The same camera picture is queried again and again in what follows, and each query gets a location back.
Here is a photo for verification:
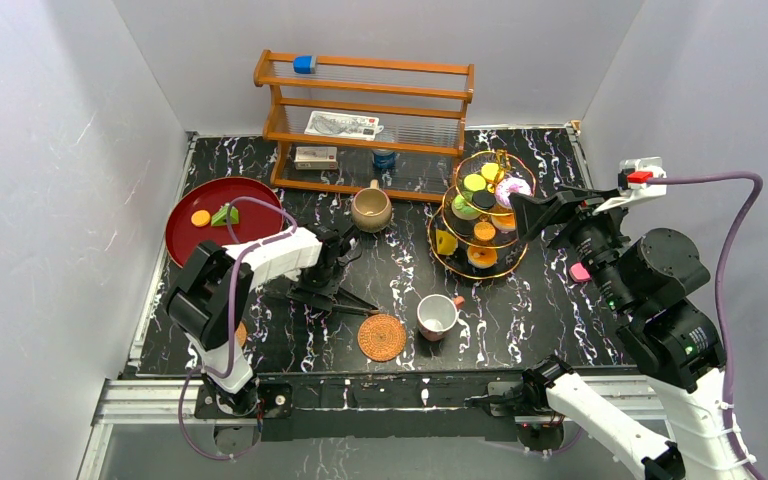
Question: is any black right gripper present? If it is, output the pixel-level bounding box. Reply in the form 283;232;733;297
505;183;631;313

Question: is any pink frosted donut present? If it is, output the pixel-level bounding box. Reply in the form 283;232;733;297
494;177;532;210

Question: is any orange round cookie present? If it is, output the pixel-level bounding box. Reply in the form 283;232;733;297
480;162;503;184
473;221;496;242

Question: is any black round cookie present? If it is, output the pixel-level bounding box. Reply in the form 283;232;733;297
471;190;496;212
451;218;473;239

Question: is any three-tier glass gold stand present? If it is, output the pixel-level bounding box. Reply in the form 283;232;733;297
427;149;537;280

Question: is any orange white round cake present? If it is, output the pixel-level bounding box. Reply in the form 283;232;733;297
467;245;498;269

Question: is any green round cookie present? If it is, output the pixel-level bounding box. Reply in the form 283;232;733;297
463;173;487;192

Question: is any green frosted donut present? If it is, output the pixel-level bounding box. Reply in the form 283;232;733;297
451;194;481;221

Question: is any yellow striped toy cake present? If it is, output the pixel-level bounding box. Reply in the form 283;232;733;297
434;229;458;256

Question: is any green triangular toy cake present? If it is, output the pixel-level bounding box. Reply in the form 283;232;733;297
210;203;239;227

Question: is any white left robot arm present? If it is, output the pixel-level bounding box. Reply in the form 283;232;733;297
163;224;372;416

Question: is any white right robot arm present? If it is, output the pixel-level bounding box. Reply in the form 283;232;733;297
510;188;756;479

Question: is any small pink eraser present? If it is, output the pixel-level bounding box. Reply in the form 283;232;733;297
568;262;591;283

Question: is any centre woven rattan coaster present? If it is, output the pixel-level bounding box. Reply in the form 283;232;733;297
356;314;407;362

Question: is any woven rattan coaster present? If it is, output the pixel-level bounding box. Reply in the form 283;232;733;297
235;322;248;348
356;314;407;362

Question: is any left woven rattan coaster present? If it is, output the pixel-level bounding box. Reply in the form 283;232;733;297
235;322;248;348

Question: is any beige ceramic pitcher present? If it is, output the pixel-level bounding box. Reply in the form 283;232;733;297
351;179;393;233

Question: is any red round tray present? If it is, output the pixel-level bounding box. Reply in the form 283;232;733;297
165;177;284;266

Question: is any pink floral mug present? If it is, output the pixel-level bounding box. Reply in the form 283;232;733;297
416;294;465;342

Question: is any small white red box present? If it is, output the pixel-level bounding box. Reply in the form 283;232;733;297
293;146;338;171

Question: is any small orange macaron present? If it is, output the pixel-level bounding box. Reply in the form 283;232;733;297
190;210;212;228

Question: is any blue bottle cap jar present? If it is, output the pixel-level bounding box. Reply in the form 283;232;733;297
372;149;397;170

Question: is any white plastic packet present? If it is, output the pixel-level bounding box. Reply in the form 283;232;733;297
304;111;384;141

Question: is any wooden shelf rack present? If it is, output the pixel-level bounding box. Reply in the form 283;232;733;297
253;50;475;202

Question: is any blue white eraser block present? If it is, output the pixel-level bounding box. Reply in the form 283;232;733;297
292;55;317;75

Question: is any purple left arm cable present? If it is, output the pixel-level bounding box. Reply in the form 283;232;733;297
177;196;299;463

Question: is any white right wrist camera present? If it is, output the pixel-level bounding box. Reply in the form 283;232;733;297
595;157;667;213

